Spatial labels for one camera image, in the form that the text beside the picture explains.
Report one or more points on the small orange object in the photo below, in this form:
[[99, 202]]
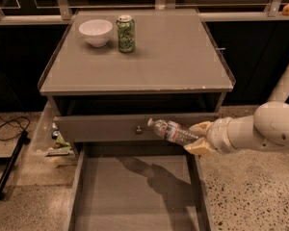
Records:
[[285, 10]]

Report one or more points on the clear plastic water bottle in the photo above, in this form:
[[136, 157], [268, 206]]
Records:
[[172, 131]]

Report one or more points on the grey drawer cabinet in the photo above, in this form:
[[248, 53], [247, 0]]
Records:
[[175, 69]]

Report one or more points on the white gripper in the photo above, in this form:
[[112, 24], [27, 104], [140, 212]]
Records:
[[219, 135]]

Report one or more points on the clear plastic storage bin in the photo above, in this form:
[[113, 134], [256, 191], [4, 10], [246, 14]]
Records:
[[47, 139]]

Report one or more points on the brass drawer knob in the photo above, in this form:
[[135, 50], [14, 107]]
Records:
[[139, 130]]

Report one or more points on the black metal floor stand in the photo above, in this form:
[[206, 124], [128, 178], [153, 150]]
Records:
[[9, 162]]

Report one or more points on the open grey middle drawer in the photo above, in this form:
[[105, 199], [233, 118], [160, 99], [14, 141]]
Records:
[[138, 188]]

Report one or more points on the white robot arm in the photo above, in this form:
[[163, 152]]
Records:
[[266, 130]]

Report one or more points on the green soda can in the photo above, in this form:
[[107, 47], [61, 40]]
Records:
[[126, 33]]

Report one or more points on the grey top drawer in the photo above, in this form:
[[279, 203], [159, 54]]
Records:
[[86, 128]]

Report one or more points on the metal railing frame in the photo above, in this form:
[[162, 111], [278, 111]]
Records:
[[135, 4]]

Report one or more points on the white ceramic bowl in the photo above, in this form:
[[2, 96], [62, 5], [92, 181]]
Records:
[[96, 32]]

